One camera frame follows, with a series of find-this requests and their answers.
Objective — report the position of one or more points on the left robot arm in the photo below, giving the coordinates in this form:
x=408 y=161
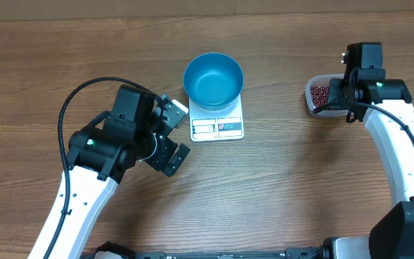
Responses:
x=99 y=154

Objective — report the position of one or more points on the clear plastic container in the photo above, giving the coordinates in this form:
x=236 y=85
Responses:
x=323 y=80

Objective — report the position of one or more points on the white digital kitchen scale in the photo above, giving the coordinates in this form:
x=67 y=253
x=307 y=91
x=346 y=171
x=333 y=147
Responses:
x=218 y=125

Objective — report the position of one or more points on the blue metal bowl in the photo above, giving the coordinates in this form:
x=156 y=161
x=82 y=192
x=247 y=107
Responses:
x=213 y=81

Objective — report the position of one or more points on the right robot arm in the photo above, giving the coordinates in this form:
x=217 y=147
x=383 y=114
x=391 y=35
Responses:
x=385 y=107

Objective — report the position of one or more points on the red adzuki beans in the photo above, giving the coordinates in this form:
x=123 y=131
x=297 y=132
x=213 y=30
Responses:
x=319 y=95

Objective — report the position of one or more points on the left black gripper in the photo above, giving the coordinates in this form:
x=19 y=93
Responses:
x=161 y=161

